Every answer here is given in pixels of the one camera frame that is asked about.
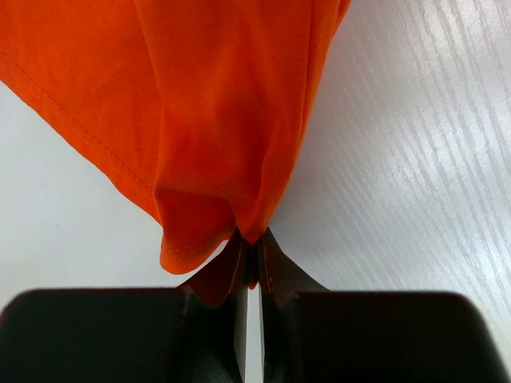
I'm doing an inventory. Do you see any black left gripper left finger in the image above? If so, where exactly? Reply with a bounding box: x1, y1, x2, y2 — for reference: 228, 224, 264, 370
1, 234, 248, 382

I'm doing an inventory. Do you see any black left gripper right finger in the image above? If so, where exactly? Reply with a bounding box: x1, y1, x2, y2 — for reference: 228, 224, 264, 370
257, 231, 505, 382

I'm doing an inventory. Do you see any orange t shirt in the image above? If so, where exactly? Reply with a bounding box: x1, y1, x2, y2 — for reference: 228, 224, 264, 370
1, 1, 350, 274

